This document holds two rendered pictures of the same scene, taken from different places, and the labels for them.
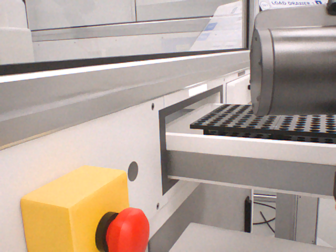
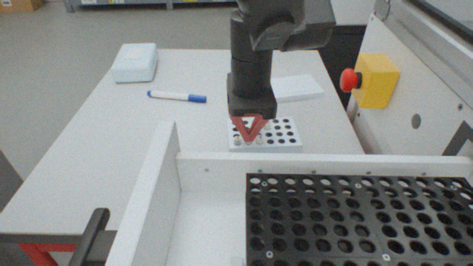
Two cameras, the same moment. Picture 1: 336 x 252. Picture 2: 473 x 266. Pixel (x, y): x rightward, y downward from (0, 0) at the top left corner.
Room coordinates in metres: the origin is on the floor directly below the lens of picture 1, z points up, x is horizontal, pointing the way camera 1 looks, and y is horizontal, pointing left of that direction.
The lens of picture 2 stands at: (0.55, -0.32, 1.12)
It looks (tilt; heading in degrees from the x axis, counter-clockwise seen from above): 40 degrees down; 157
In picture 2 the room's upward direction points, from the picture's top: straight up
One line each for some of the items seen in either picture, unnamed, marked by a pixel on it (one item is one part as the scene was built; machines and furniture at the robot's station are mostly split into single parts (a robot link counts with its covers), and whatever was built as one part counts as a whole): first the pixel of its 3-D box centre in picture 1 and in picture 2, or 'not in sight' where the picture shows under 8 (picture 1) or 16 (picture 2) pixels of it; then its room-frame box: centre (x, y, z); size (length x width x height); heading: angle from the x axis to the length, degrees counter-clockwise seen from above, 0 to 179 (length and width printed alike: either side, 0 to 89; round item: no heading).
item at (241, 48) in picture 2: not in sight; (256, 33); (0.22, -0.15, 0.98); 0.07 x 0.06 x 0.07; 83
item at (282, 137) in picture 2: not in sight; (261, 139); (0.20, -0.12, 0.78); 0.12 x 0.08 x 0.04; 71
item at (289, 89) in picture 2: not in sight; (290, 88); (0.05, 0.04, 0.77); 0.13 x 0.09 x 0.02; 78
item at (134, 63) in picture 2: not in sight; (136, 61); (-0.21, -0.28, 0.78); 0.15 x 0.10 x 0.04; 162
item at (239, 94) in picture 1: (244, 99); not in sight; (0.82, -0.19, 0.87); 0.29 x 0.02 x 0.11; 155
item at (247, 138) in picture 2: not in sight; (248, 114); (0.21, -0.15, 0.85); 0.07 x 0.07 x 0.09; 70
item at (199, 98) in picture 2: not in sight; (177, 96); (-0.03, -0.22, 0.77); 0.14 x 0.02 x 0.02; 56
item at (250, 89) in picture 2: not in sight; (250, 77); (0.21, -0.15, 0.92); 0.10 x 0.07 x 0.07; 160
